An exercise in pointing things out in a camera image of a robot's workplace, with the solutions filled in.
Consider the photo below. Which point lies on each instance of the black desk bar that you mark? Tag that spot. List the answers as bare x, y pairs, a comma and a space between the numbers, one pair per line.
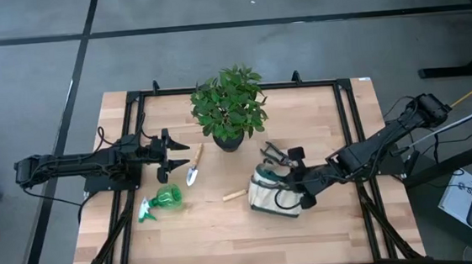
453, 163

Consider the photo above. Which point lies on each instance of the black aluminium frame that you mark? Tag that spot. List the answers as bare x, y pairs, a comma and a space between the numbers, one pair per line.
165, 92

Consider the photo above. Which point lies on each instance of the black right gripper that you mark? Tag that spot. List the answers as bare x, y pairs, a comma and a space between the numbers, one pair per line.
309, 179

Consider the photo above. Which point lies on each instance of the green plant in black pot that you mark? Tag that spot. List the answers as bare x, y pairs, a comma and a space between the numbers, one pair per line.
227, 107

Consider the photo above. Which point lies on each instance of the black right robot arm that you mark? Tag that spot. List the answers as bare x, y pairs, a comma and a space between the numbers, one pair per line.
368, 149

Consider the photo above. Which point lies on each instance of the beige and green gardening bag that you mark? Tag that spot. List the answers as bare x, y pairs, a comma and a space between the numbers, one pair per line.
266, 197

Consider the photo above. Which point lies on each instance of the white box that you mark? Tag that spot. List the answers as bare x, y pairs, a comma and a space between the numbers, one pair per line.
458, 199

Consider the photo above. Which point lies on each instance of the green plastic spray bottle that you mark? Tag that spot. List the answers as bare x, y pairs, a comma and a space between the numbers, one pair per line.
167, 196

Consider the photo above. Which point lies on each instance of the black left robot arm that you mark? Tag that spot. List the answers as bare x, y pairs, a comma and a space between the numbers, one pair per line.
74, 161

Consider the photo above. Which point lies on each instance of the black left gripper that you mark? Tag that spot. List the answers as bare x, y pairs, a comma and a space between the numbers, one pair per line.
159, 150

